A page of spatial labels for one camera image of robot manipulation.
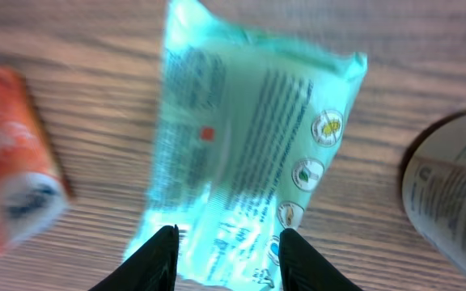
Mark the teal orange snack packet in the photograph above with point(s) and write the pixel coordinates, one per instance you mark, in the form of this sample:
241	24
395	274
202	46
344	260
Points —
249	122

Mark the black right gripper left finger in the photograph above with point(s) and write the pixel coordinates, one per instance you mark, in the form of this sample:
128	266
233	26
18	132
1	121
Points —
152	267

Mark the small orange white box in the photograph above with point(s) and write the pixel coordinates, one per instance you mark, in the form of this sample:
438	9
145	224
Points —
33	190

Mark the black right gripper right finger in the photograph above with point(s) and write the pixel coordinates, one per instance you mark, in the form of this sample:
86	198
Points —
303	268

